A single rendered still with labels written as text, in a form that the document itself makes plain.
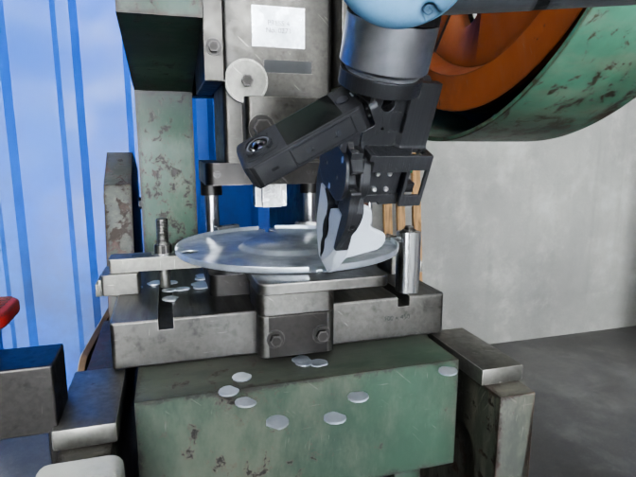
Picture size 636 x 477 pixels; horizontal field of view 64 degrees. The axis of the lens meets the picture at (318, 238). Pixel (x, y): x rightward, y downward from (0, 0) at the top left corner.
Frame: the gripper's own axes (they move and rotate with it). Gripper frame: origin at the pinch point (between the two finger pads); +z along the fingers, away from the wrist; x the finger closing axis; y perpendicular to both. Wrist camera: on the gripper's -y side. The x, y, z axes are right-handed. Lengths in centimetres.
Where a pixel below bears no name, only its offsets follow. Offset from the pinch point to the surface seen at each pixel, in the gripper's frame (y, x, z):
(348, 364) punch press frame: 5.3, -1.1, 15.9
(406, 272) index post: 16.8, 9.2, 10.5
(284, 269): -4.1, 0.5, 1.1
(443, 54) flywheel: 37, 47, -10
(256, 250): -4.8, 9.9, 5.5
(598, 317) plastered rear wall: 193, 92, 123
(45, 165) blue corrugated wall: -48, 130, 55
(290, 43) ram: 1.7, 27.7, -14.9
